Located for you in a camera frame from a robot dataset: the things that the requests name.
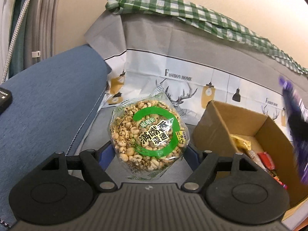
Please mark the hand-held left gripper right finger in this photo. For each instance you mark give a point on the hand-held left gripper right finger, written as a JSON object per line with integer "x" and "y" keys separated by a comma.
{"x": 192, "y": 156}

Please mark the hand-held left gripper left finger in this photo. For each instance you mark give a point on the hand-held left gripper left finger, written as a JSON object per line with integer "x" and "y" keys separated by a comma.
{"x": 108, "y": 155}

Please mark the brown cardboard box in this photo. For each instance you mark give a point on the brown cardboard box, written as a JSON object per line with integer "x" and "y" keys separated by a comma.
{"x": 216, "y": 130}

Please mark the puffed grain cake packet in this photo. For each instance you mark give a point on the puffed grain cake packet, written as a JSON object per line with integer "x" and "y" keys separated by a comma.
{"x": 146, "y": 137}

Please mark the yellow wafer bar packet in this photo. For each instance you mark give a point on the yellow wafer bar packet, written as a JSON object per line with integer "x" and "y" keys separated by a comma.
{"x": 241, "y": 142}

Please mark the red packet white label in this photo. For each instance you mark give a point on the red packet white label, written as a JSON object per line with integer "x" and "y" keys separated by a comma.
{"x": 266, "y": 160}

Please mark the purple snack packet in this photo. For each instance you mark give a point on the purple snack packet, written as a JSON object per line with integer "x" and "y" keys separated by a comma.
{"x": 297, "y": 125}

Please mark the red packet blue label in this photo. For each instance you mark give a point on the red packet blue label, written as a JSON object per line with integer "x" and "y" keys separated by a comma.
{"x": 280, "y": 180}

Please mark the black remote control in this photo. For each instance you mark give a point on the black remote control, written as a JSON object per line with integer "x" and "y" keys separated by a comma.
{"x": 4, "y": 98}

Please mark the green checked cloth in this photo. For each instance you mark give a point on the green checked cloth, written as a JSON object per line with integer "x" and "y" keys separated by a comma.
{"x": 204, "y": 14}

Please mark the grey curtain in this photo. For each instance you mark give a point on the grey curtain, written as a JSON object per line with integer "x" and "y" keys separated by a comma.
{"x": 41, "y": 16}

